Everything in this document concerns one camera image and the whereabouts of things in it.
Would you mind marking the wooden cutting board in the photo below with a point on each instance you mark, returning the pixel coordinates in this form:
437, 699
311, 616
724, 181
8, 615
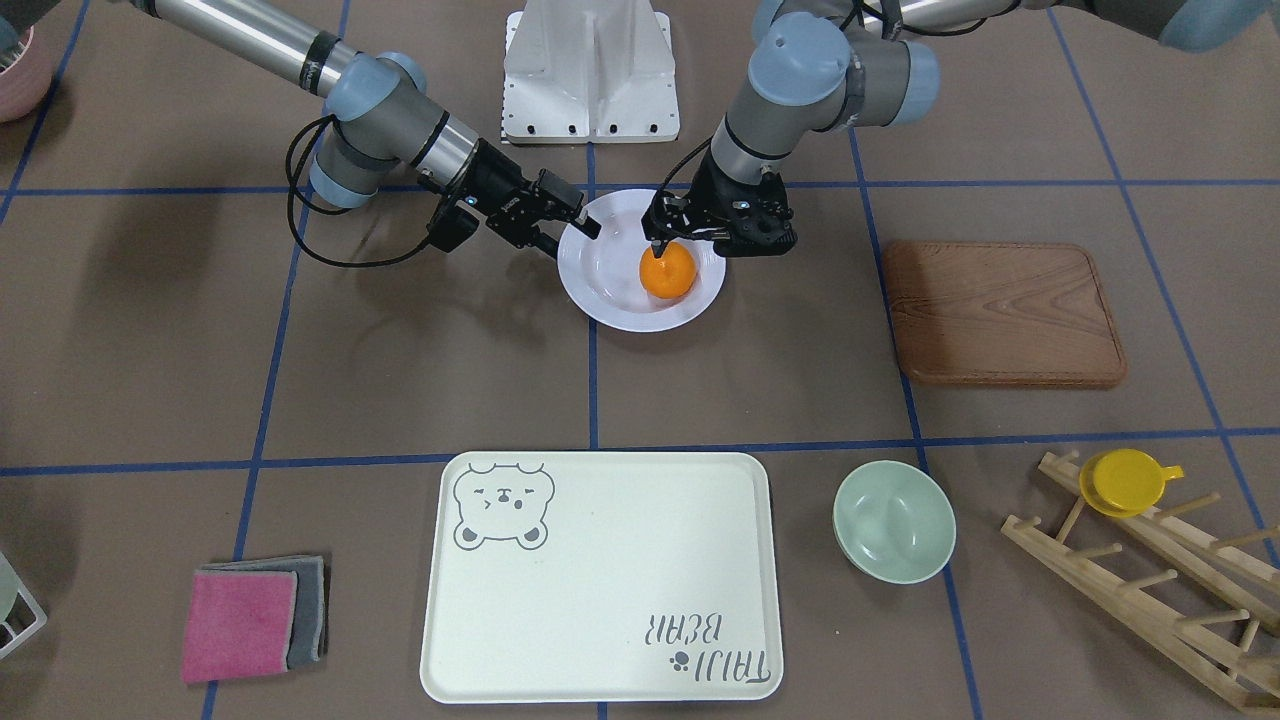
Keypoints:
1001, 314

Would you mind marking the pink bowl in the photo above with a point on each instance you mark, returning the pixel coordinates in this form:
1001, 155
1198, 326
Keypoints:
28, 69

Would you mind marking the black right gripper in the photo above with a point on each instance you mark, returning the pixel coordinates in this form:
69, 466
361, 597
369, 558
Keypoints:
492, 185

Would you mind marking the yellow mug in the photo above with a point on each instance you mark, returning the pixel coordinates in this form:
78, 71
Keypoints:
1125, 482

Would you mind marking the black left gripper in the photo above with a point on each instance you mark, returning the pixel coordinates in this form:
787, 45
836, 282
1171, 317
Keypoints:
712, 190

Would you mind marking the white cup rack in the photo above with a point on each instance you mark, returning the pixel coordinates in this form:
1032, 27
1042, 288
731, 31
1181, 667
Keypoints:
22, 616

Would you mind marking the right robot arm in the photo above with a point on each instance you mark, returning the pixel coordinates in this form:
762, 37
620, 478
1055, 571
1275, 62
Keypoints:
377, 116

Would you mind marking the wooden mug rack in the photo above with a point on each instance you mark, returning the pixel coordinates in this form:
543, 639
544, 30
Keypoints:
1204, 602

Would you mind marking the pink sponge cloth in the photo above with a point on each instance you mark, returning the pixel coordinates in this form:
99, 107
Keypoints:
239, 625

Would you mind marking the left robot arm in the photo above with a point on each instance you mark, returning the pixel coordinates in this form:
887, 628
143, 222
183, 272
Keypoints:
816, 66

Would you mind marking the white plate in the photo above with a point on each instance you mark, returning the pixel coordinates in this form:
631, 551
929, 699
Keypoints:
602, 274

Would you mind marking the cream bear tray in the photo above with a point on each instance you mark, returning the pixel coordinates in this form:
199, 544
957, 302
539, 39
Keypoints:
591, 576

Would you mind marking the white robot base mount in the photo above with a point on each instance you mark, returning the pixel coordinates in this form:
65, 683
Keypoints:
589, 72

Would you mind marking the green bowl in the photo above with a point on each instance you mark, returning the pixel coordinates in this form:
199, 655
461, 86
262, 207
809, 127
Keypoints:
894, 522

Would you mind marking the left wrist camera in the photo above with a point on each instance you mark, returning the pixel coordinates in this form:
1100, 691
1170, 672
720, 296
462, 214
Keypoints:
756, 219

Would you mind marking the orange fruit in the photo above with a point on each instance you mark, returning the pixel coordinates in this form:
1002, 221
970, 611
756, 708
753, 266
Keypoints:
669, 275

